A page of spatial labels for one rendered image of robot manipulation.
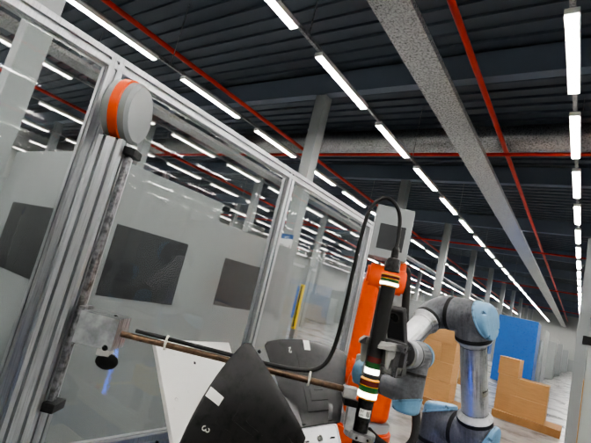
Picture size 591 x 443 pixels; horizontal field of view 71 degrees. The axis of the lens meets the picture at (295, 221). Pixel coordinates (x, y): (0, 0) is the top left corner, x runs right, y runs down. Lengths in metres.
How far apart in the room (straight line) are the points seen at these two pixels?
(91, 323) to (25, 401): 0.20
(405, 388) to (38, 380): 0.89
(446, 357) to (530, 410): 2.08
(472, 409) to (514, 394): 8.62
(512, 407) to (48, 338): 9.68
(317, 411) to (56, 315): 0.62
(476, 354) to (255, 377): 0.89
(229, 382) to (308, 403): 0.29
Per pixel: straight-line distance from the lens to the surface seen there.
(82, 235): 1.06
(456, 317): 1.48
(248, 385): 0.81
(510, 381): 10.21
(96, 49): 1.27
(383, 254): 4.93
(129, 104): 1.07
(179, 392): 1.06
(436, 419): 1.71
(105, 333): 1.03
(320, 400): 1.04
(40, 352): 1.09
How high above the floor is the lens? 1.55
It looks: 9 degrees up
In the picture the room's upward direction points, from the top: 14 degrees clockwise
